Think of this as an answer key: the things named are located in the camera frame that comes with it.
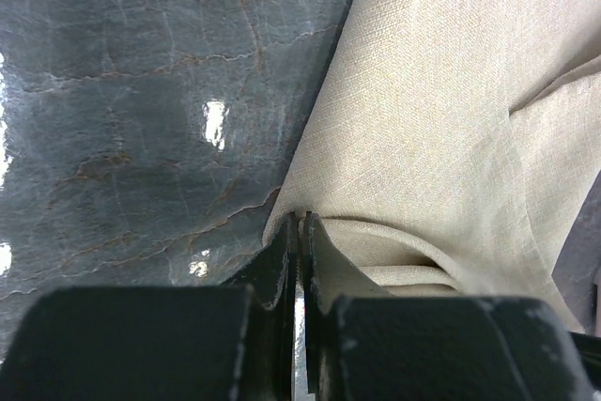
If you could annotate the beige cloth napkin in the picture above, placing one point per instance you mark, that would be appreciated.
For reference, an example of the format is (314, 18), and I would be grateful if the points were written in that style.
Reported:
(453, 143)

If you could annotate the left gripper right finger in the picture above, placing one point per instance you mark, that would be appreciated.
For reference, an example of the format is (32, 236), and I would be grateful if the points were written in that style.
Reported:
(327, 274)

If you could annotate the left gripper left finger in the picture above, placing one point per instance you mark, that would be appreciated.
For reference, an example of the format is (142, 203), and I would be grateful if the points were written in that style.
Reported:
(272, 271)

